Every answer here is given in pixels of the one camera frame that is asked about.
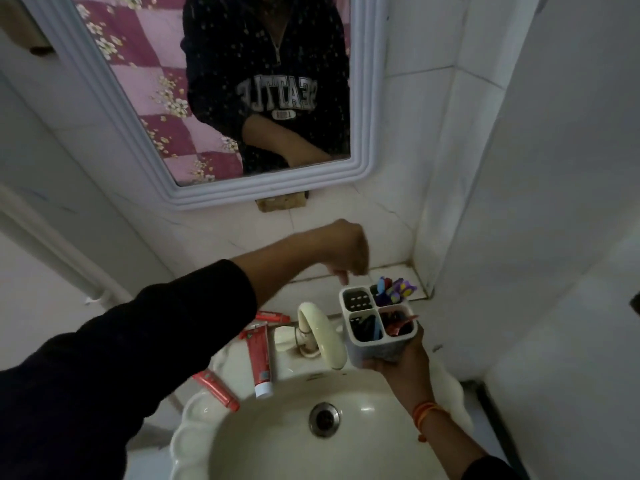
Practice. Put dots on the person's left hand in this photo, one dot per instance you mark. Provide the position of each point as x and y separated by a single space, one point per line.
345 247

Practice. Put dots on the person's right hand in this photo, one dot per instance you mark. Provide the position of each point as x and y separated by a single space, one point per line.
407 372

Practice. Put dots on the person's right thumb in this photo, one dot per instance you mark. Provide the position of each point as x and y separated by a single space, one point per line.
419 335

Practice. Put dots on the white four-slot toothbrush holder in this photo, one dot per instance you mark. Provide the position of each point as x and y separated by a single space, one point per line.
382 352

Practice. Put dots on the person's right forearm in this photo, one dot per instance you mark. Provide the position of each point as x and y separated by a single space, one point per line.
457 447

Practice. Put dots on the person's left forearm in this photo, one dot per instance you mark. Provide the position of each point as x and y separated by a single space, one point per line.
150 354

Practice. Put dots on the red toothbrush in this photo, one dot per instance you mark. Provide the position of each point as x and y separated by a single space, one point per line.
400 325

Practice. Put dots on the black comb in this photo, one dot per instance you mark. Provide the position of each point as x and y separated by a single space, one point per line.
365 327

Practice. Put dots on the blue toothbrush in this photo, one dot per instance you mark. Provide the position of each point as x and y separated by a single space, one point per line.
384 285

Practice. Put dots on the cream sink faucet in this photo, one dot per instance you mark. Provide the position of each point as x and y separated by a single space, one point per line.
320 327

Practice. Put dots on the metal sink drain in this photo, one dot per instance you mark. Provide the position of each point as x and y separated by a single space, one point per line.
324 419

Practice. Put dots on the red toothpaste tube white cap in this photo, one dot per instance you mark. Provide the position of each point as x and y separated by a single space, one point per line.
260 357

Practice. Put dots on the cream ceramic washbasin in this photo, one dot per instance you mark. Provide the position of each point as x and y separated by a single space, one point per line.
280 444

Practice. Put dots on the white framed wall mirror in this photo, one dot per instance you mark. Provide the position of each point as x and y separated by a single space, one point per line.
125 129

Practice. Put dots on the white wall pipe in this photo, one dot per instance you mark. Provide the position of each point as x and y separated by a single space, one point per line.
60 244

